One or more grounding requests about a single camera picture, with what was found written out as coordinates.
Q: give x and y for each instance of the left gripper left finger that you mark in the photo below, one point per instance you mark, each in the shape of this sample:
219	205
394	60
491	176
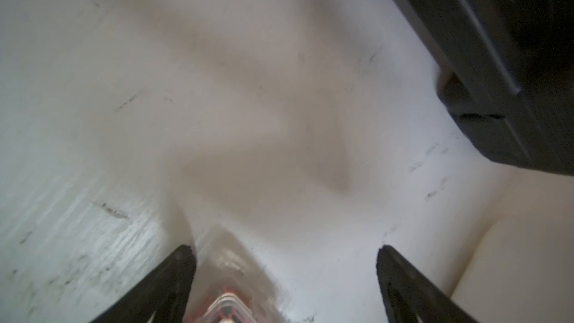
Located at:
161	296

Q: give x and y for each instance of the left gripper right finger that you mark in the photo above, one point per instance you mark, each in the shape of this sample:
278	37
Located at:
409	296

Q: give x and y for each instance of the twelfth paper clip box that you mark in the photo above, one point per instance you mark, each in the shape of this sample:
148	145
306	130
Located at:
229	284

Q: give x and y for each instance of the white plastic tray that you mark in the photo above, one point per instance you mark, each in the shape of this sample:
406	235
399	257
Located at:
522	271

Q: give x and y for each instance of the black tool case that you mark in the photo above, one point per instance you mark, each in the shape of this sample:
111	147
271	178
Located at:
509	80

